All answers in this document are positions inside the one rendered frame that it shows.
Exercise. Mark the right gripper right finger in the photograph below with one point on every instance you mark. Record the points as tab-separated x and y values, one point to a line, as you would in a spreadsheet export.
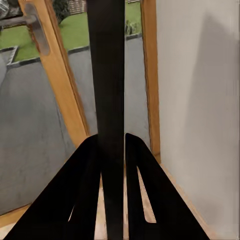
174	220

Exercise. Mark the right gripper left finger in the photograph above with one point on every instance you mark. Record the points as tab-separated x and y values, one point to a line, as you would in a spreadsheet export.
67	207

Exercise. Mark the door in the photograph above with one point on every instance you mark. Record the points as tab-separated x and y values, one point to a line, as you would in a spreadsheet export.
47	98

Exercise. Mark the poster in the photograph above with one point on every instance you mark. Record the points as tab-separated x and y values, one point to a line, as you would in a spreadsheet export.
106	27

